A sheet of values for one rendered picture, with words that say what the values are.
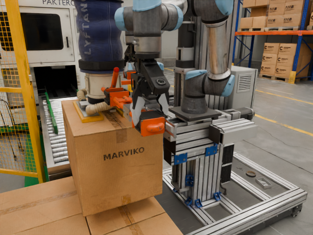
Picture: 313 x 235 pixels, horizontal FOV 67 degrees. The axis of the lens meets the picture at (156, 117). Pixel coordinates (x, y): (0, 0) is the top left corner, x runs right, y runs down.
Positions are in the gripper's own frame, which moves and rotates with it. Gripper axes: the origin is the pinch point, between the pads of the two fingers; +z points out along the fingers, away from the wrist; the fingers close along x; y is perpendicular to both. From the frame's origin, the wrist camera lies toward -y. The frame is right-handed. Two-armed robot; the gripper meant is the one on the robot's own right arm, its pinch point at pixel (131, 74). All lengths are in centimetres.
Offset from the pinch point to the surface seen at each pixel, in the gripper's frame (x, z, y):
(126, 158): -25, 29, 60
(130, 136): -23, 18, 60
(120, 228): -30, 67, 59
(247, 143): 195, 120, -71
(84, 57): -35, -15, 35
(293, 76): 659, 92, -339
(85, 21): -33, -30, 36
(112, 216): -31, 66, 50
